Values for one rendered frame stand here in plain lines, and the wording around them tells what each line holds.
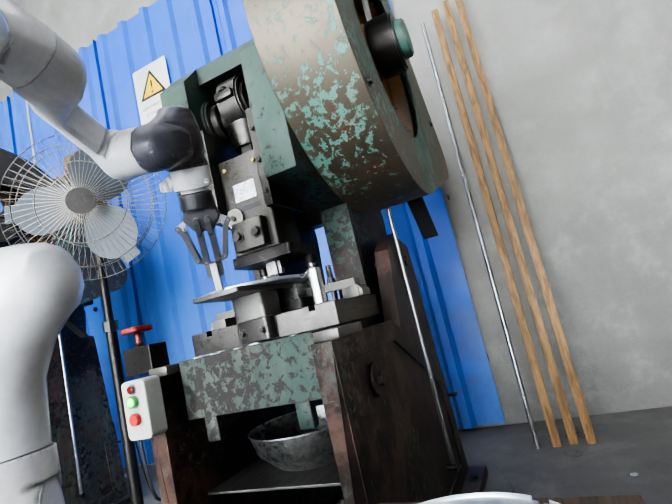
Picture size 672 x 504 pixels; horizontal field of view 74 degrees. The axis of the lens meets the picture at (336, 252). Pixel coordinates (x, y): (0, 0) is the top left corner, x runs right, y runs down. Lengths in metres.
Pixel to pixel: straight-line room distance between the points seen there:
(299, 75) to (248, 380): 0.68
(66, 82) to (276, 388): 0.71
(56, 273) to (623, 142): 2.19
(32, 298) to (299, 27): 0.65
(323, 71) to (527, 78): 1.64
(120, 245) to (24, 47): 1.21
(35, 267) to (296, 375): 0.60
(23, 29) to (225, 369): 0.76
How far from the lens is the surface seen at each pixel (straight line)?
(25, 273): 0.61
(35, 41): 0.82
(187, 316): 3.04
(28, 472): 0.66
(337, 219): 1.42
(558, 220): 2.29
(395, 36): 1.25
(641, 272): 2.31
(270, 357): 1.06
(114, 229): 1.88
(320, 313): 1.08
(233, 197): 1.31
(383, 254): 1.45
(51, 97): 0.85
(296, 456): 1.20
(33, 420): 0.67
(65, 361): 2.63
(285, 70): 0.96
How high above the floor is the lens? 0.66
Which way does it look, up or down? 8 degrees up
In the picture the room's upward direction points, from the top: 13 degrees counter-clockwise
